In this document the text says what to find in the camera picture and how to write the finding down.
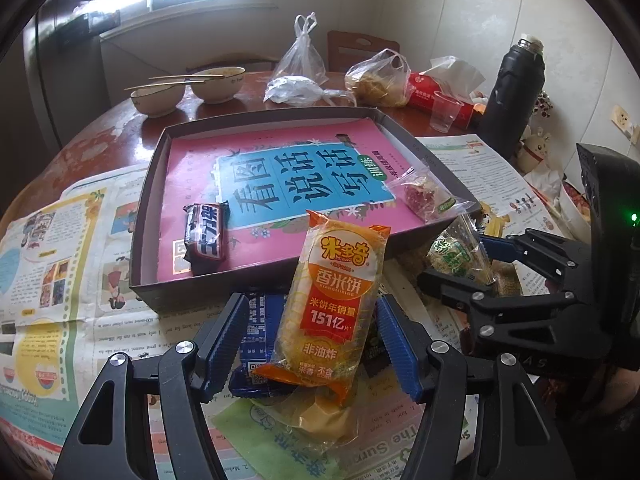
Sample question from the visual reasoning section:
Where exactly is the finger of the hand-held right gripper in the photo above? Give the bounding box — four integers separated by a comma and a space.
417, 270, 584, 342
479, 228, 594, 297

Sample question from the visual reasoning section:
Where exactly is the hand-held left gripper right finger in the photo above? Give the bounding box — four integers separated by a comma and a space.
375, 295, 581, 480

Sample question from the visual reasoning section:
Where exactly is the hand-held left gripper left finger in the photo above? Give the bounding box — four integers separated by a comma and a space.
55, 292, 251, 480

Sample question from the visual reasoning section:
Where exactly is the clear packet with green label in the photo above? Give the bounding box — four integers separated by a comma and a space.
427, 212, 501, 291

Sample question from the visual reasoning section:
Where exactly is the blue snack packet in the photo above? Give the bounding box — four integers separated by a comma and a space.
229, 290, 301, 401

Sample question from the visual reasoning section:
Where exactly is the grey cardboard box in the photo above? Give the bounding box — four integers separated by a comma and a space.
129, 105, 481, 313

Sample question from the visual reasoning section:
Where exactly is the orange rice cracker packet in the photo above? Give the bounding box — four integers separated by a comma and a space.
260, 209, 392, 408

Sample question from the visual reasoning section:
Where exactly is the dark snack packet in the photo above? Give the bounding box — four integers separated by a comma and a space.
362, 327, 398, 378

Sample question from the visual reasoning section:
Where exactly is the clear packet with red snack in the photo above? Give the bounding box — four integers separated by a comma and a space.
385, 165, 476, 223

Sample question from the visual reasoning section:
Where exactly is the newspaper with small pictures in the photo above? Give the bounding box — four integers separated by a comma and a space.
415, 135, 591, 241

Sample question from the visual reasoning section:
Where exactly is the white rabbit figurine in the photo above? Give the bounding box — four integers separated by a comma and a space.
517, 127, 553, 173

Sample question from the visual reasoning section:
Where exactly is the dark chocolate bar wrapper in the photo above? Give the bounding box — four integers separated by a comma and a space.
182, 200, 231, 276

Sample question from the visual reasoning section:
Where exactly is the yellow candy packet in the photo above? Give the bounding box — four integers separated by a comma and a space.
260, 387, 361, 436

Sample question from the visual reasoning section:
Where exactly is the clear plastic cup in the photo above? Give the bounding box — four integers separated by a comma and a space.
429, 91, 466, 133

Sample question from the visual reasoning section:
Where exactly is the black thermos flask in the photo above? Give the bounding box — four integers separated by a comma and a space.
482, 34, 547, 161

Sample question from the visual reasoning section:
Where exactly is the pink book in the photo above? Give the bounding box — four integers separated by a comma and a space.
156, 117, 453, 283

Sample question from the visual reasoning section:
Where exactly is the red tissue pack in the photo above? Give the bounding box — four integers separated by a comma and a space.
407, 55, 488, 131

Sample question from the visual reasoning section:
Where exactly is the newspaper with sunflower print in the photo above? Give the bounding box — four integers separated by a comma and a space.
0, 164, 211, 480

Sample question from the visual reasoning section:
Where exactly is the plastic bag with yellow food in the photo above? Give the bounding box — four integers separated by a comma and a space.
345, 48, 413, 108

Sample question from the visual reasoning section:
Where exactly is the white ceramic bowl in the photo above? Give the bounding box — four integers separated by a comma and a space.
190, 66, 247, 105
130, 80, 187, 118

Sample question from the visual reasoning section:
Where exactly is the wooden chair with solid backrest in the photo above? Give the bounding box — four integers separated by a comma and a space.
327, 30, 401, 75

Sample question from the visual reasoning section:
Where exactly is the crumpled white plastic bag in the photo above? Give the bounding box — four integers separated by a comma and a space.
264, 76, 356, 108

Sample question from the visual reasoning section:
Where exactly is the tall clear plastic bag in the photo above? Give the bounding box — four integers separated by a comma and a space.
272, 14, 331, 86

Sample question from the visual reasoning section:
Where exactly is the wooden chair with thin backrest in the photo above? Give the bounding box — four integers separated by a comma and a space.
186, 54, 280, 73

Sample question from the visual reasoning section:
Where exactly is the silver refrigerator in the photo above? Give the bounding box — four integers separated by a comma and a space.
20, 0, 126, 156

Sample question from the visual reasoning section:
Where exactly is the white wall socket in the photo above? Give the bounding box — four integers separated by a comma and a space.
612, 105, 640, 142

